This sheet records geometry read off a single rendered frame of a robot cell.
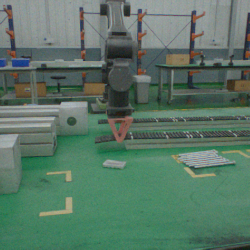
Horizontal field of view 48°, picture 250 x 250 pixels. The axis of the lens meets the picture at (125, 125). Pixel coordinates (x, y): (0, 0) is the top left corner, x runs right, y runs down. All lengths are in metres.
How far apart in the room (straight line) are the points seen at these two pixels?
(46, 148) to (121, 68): 0.28
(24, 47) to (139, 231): 8.14
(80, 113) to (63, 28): 7.55
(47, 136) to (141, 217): 0.37
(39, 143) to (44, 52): 7.70
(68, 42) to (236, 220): 8.10
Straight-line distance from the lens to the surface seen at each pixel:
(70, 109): 0.92
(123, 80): 0.67
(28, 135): 0.76
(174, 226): 0.48
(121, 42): 0.74
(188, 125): 1.02
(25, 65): 3.80
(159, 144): 0.81
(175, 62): 6.16
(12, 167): 0.58
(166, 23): 8.94
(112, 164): 0.67
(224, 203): 0.56
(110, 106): 0.76
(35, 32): 8.47
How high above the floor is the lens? 1.04
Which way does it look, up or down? 15 degrees down
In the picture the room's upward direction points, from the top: straight up
